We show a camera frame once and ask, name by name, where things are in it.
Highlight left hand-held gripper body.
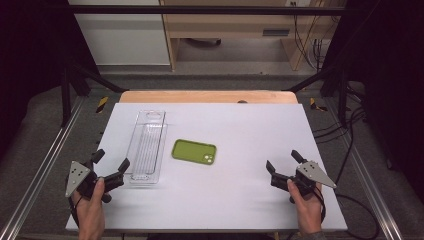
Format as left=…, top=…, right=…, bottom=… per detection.
left=64, top=160, right=126, bottom=205

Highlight black metal frame stand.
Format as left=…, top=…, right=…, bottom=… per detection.
left=60, top=62, right=130, bottom=128
left=285, top=65, right=350, bottom=128

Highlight black floor cable bundle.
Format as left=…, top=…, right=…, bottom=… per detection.
left=312, top=84, right=367, bottom=185

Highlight clear plastic packaging tray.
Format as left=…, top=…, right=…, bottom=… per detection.
left=126, top=109, right=169, bottom=185

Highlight yellow black striped tape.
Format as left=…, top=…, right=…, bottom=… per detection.
left=96, top=96, right=110, bottom=115
left=309, top=97, right=328, bottom=113

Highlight white cabinet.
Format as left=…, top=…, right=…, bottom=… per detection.
left=68, top=0, right=171, bottom=66

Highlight green phone case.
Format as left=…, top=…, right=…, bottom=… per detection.
left=171, top=138, right=218, bottom=166

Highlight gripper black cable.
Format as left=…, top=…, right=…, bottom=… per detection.
left=313, top=186, right=327, bottom=224
left=67, top=195, right=82, bottom=228

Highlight wooden table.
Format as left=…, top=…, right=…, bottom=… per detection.
left=118, top=90, right=299, bottom=105

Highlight hanging black cables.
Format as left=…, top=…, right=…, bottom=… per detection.
left=290, top=1, right=332, bottom=72

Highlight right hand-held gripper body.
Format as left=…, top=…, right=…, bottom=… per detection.
left=270, top=160, right=338, bottom=204

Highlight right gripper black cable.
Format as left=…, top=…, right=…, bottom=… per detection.
left=313, top=186, right=327, bottom=224

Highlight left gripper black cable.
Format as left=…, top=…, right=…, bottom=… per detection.
left=67, top=195, right=82, bottom=228

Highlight aluminium rail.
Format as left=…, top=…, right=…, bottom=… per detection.
left=0, top=95, right=86, bottom=240
left=323, top=96, right=405, bottom=240

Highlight grey desk drawer handle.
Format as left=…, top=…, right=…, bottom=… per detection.
left=262, top=28, right=291, bottom=37

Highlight black looped floor cable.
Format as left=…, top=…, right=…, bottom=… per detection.
left=334, top=193, right=381, bottom=240

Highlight person's left hand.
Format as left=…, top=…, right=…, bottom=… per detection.
left=70, top=177, right=107, bottom=240

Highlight person's right hand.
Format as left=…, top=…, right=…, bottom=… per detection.
left=286, top=179, right=325, bottom=237

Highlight black horizontal frame bar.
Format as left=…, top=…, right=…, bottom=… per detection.
left=68, top=4, right=348, bottom=16

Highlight light wooden desk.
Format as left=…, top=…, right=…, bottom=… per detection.
left=159, top=0, right=345, bottom=72

